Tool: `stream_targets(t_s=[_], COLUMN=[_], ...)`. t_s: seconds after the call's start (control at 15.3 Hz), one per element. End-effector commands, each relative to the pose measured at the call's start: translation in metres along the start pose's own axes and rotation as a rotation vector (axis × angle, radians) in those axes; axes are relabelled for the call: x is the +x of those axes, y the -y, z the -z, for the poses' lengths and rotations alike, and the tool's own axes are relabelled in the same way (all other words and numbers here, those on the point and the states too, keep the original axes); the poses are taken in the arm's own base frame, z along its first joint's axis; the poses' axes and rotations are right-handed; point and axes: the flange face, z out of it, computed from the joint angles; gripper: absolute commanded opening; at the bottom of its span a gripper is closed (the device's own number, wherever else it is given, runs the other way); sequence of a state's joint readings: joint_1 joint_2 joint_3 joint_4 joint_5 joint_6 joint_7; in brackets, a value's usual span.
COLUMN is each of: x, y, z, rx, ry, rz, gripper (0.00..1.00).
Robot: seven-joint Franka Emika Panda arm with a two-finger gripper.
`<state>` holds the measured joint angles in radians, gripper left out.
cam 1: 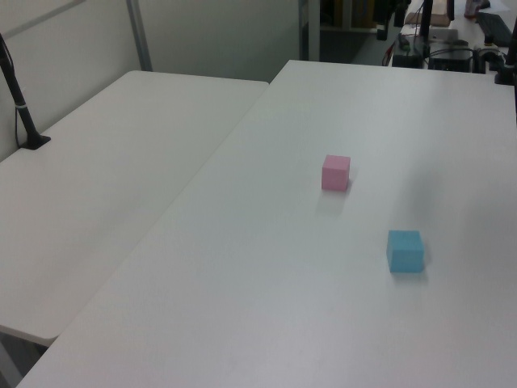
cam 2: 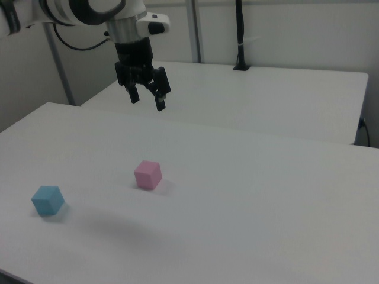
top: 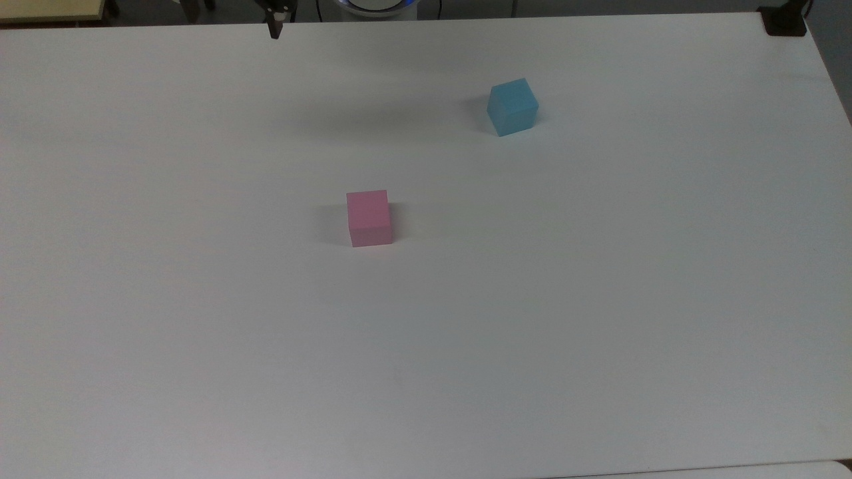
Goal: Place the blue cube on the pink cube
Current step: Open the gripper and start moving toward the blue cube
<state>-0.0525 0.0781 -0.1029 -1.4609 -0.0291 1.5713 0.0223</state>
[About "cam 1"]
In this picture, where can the black table clamp mount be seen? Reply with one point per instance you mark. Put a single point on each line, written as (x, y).
(509, 60)

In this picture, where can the black camera pole with base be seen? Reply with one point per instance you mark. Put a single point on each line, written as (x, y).
(22, 117)

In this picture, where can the small black electronics box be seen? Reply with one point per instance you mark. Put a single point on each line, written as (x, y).
(406, 60)

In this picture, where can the blue cube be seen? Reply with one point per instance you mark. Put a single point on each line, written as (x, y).
(406, 252)

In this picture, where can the black keyboard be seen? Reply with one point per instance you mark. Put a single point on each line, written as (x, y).
(494, 28)

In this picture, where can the white flat box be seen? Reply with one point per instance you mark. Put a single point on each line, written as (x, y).
(444, 35)

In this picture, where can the grey metal frame post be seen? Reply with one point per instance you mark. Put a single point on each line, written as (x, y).
(309, 32)
(139, 36)

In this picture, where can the large black electronics box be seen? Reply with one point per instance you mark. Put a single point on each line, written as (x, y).
(450, 62)

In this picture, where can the black upright stand pole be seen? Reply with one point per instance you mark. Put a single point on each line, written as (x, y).
(426, 20)

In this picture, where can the pink cube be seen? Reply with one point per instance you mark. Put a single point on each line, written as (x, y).
(335, 175)

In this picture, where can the brown cardboard box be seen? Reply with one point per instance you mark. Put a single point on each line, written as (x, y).
(440, 19)

